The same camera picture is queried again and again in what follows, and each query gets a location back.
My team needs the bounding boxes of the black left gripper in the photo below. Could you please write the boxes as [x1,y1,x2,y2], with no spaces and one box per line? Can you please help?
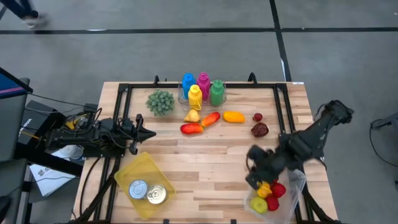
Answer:
[119,113,158,156]

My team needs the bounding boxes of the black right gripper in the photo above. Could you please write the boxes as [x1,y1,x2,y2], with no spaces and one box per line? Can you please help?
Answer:
[244,144,292,190]

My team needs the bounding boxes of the yellow toy starfruit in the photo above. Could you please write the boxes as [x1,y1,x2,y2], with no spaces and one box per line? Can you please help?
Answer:
[256,181,273,199]

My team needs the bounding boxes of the green toy apple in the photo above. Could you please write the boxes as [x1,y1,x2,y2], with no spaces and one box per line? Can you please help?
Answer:
[250,195,269,215]

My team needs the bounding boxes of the small red toy apple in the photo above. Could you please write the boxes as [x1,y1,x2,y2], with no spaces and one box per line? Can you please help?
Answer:
[269,182,287,199]

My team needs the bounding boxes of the black label food can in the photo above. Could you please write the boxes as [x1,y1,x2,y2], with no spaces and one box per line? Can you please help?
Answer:
[128,179,150,200]

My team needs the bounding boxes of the yellow plastic bottle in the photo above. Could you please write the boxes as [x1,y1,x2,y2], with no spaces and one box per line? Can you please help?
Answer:
[187,84,203,111]

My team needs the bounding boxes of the blue label salmon can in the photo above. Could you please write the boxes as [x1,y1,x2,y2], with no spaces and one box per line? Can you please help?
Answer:
[146,184,168,205]

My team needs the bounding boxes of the blue plastic bottle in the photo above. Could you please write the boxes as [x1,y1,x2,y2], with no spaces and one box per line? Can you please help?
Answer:
[182,72,197,100]

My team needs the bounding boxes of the pink plastic bottle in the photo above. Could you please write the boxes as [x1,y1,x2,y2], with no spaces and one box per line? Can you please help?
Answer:
[197,72,211,100]

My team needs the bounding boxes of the green plastic bottle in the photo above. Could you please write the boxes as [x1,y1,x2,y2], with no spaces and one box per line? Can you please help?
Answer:
[210,79,225,107]

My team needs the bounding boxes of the translucent yellow plastic bin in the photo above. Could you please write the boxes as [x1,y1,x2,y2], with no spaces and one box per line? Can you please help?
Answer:
[113,151,177,221]

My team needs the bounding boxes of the green artificial plant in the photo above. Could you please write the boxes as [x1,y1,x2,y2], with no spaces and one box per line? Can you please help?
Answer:
[145,88,176,118]

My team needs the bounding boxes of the clear plastic bin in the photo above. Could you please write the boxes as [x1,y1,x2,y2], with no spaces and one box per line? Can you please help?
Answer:
[243,167,308,224]

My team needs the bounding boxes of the red yellow toy mango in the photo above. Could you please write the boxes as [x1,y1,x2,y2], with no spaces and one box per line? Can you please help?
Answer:
[180,123,205,136]

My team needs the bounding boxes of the clear plastic bottle tray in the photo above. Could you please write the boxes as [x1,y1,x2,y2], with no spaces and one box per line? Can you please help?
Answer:
[177,81,228,113]

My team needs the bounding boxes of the pale yellow toy pear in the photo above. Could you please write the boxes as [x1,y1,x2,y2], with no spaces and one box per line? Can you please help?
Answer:
[183,108,202,124]

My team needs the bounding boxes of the dark maroon toy fruit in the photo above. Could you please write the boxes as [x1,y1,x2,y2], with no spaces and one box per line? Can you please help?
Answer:
[251,122,270,139]

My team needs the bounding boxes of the orange red toy mango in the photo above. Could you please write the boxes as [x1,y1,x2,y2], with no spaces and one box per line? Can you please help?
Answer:
[201,111,221,128]

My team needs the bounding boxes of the yellow orange toy mango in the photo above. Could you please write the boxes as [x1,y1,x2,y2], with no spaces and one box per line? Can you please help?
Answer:
[223,111,246,124]

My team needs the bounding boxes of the white paper sheets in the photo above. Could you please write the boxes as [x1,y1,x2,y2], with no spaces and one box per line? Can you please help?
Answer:
[29,151,77,198]

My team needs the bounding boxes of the black stand beam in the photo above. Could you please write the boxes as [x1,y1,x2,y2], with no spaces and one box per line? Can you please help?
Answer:
[15,142,85,177]

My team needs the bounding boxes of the black box with white print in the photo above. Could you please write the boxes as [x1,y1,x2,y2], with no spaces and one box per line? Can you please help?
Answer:
[17,99,68,134]

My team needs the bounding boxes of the monitor with blue screen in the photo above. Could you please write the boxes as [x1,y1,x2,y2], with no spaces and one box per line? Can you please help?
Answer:
[0,67,34,100]

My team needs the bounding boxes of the person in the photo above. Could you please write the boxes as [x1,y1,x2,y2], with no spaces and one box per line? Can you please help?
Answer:
[0,0,49,30]

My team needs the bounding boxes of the black metal table frame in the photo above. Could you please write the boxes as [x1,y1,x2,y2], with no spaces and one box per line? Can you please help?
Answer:
[71,72,341,224]

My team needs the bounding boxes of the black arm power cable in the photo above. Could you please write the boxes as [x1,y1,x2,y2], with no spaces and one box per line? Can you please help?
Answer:
[79,157,103,217]

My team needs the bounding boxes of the black floor cable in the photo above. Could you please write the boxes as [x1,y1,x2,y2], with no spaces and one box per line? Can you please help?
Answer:
[369,118,398,167]

